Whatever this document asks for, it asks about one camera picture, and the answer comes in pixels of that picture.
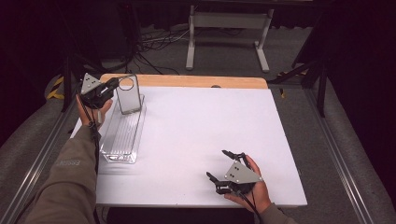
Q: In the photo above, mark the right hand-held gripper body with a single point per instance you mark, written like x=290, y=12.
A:
x=241, y=174

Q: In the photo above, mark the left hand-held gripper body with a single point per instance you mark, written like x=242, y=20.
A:
x=90, y=85

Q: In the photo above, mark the grey phone case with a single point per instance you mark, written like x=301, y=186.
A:
x=129, y=99

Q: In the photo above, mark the clear plastic tray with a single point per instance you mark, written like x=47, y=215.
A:
x=124, y=137

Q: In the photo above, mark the person's right hand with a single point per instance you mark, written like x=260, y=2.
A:
x=258, y=197

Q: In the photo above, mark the person's left hand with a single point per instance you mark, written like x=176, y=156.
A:
x=93, y=116

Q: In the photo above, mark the black metal stand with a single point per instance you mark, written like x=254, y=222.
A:
x=67, y=77
x=322, y=90

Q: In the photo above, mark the yellow black floor tape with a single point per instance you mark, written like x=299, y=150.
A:
x=56, y=90

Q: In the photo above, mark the white table board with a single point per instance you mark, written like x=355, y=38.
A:
x=202, y=130

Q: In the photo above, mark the wooden table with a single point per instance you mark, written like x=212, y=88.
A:
x=193, y=81

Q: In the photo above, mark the white metal stand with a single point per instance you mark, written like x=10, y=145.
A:
x=229, y=20

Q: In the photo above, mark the aluminium rail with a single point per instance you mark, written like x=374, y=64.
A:
x=339, y=161
x=34, y=165

